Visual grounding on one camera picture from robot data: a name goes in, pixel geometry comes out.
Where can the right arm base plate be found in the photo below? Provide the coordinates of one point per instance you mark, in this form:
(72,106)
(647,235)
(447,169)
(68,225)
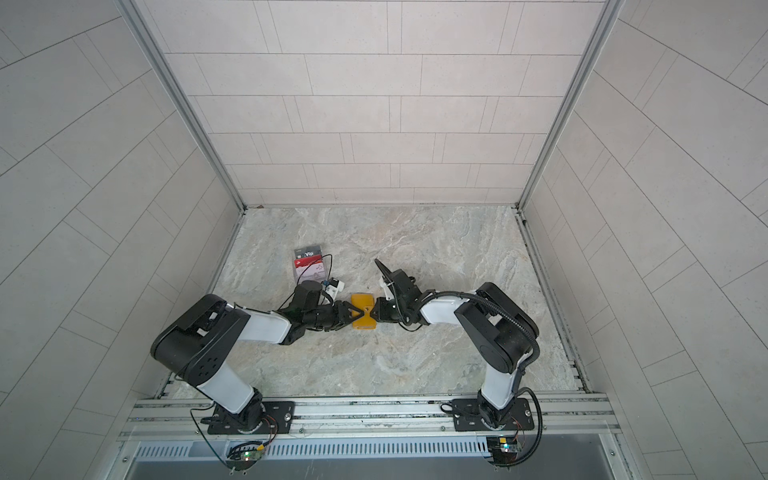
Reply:
(473,415)

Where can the black VIP card in stand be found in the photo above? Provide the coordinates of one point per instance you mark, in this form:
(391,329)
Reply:
(307,252)

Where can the white ventilation grille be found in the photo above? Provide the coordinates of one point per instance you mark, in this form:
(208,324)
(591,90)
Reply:
(324,448)

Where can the aluminium mounting rail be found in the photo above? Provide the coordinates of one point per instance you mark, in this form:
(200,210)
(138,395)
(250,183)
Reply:
(377,416)

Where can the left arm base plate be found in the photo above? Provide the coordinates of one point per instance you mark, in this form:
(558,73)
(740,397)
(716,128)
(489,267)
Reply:
(249,417)

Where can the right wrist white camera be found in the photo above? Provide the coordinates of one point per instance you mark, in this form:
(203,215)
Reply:
(387,286)

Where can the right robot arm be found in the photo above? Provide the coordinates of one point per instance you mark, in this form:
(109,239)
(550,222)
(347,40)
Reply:
(505,336)

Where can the yellow leather card holder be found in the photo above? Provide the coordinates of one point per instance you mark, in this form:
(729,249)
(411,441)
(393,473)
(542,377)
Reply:
(363,305)

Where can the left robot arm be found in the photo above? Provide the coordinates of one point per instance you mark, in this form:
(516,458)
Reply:
(197,345)

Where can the green circuit board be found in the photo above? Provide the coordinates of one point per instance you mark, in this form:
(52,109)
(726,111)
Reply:
(504,451)
(243,456)

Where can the left green circuit board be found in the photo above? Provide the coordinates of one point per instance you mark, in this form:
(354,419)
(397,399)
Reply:
(243,456)

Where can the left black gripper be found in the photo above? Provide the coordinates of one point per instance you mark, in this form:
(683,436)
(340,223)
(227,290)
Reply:
(342,312)

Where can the right green circuit board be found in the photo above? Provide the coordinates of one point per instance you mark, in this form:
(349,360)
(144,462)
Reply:
(504,451)

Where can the clear acrylic card stand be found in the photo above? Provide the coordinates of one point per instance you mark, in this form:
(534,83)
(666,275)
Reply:
(309,264)

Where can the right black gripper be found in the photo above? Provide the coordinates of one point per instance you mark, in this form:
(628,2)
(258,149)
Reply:
(380,313)

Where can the red card in stand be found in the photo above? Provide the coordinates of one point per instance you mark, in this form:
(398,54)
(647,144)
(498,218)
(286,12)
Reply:
(307,260)

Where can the white VIP card in stand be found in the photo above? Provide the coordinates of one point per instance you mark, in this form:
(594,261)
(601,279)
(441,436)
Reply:
(316,272)

